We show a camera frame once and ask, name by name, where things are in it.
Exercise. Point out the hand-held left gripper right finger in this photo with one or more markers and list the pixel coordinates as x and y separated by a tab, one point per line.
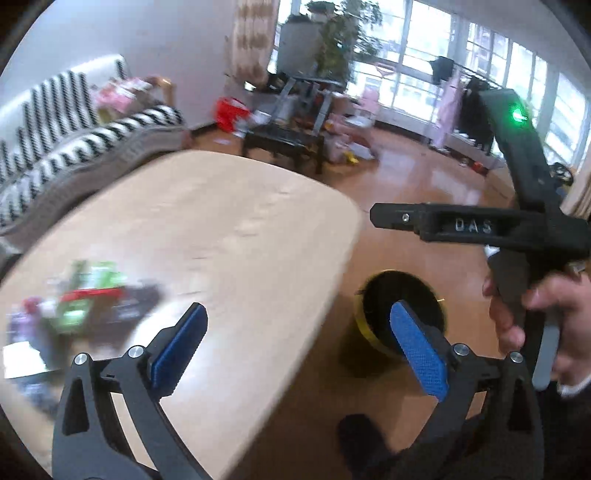
420	350

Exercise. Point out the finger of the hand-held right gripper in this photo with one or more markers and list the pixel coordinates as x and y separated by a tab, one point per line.
397	217

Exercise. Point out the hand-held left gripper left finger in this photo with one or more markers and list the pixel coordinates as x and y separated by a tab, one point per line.
181	348

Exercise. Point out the dark wrapper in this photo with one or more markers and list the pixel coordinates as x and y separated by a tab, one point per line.
136	309

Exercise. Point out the yellow bin with black liner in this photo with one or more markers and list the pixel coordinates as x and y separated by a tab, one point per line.
383	290

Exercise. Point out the green snack packet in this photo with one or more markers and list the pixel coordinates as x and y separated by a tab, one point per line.
92	295

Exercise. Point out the person's right forearm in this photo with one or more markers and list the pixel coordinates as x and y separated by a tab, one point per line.
572	429

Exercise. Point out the person's right hand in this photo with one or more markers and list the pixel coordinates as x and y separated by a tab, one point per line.
577	318

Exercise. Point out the pink toy chair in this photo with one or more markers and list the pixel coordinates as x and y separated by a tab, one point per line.
371	104

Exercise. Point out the pink hanging garment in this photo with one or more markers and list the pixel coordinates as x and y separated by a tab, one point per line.
448	110

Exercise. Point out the black coffee table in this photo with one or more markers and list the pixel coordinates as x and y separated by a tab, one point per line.
281	141

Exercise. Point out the white paper piece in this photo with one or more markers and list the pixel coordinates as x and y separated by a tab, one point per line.
21	362

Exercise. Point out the large window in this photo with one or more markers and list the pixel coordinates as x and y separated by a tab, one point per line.
415	50

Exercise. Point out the potted green plant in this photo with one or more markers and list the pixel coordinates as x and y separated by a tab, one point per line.
341	37

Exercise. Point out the red plastic bag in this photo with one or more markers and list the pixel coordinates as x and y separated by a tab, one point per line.
231	113

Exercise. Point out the beige patterned curtain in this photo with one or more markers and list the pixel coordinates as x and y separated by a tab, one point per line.
254	41

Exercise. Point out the black white striped sofa cover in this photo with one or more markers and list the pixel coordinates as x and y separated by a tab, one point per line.
69	134

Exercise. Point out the pink printed pillow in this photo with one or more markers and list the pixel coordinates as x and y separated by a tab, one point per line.
120	97

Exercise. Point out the grey metal exercise frame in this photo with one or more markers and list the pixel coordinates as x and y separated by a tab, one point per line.
304	92

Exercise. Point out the wooden sofa frame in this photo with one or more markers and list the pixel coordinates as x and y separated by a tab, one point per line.
166	90

